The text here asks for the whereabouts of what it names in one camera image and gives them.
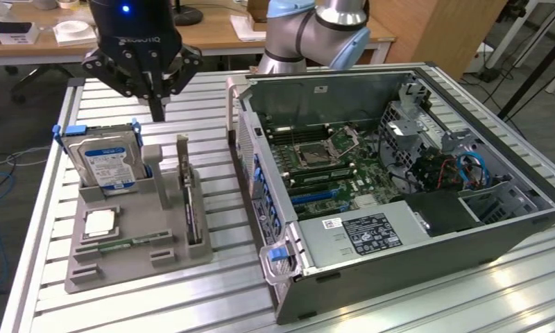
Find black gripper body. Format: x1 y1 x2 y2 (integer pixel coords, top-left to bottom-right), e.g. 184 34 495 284
89 0 185 101

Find green graphics card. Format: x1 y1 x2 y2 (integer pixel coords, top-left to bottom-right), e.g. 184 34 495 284
174 134 204 248

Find wooden desk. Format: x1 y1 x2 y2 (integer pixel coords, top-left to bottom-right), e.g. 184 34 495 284
0 0 396 67

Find black lamp base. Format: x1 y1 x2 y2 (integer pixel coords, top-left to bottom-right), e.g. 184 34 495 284
173 0 204 26

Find black chair base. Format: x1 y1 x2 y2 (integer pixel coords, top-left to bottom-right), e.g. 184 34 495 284
10 62 74 103

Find white paper booklet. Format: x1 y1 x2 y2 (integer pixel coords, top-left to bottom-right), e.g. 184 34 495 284
229 13 267 42

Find open cardboard box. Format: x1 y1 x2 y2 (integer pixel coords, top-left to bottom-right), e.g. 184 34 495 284
247 0 269 24

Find white box with black top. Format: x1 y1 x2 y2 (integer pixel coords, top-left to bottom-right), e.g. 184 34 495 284
0 21 41 45

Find hard disk with blue carrier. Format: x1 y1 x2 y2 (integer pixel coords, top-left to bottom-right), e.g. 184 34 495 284
50 117 152 191

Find black RAM slot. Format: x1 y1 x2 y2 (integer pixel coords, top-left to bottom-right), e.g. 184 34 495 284
267 125 331 137
269 133 332 145

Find CPU socket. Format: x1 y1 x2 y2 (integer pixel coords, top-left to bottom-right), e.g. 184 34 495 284
295 142 341 171

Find metal socket cover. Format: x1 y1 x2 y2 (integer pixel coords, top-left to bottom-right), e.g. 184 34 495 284
327 124 364 155

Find silver CPU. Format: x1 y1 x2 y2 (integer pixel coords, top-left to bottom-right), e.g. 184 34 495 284
82 210 117 234

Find grey plastic parts rack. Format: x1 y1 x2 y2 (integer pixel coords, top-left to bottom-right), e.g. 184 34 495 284
62 144 213 295

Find blue expansion slot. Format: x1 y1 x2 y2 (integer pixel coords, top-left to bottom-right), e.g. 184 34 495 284
289 189 341 205

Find green motherboard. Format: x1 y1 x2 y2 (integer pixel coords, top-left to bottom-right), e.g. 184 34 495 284
261 117 399 221

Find green RAM stick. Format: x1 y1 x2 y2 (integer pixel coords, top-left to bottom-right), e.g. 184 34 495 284
96 232 165 253

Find metal disk bay cage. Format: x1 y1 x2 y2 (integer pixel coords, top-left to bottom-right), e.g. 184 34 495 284
379 100 444 167

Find silver chipset heatsink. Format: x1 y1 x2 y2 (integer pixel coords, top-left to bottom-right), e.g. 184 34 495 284
353 194 380 209

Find wooden cabinet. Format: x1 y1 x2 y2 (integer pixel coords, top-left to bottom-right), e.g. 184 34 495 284
364 0 510 83

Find grey power supply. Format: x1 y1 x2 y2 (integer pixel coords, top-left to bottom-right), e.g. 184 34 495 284
297 201 431 270

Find dark grey PC case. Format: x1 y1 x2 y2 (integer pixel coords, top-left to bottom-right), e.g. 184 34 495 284
224 63 555 326

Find black stand pole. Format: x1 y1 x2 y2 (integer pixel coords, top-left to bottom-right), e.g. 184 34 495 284
496 0 555 121

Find white floor cable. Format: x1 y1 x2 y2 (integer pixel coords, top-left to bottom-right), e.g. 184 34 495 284
0 147 52 167

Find red wire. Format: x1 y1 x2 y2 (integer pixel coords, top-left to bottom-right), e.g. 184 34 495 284
436 162 454 190

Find blue wire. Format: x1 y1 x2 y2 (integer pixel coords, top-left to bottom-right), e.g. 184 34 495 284
458 151 491 190

